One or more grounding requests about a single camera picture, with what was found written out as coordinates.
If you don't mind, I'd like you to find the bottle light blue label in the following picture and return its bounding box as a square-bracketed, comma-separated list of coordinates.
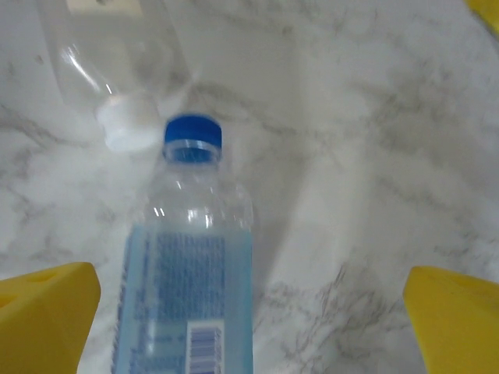
[111, 115, 257, 374]

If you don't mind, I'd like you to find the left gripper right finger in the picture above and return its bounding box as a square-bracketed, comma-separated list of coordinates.
[403, 266, 499, 374]

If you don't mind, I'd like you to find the clear bottle pink label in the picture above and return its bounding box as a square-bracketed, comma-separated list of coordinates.
[37, 0, 159, 153]

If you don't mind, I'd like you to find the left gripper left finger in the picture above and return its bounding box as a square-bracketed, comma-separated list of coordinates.
[0, 261, 102, 374]

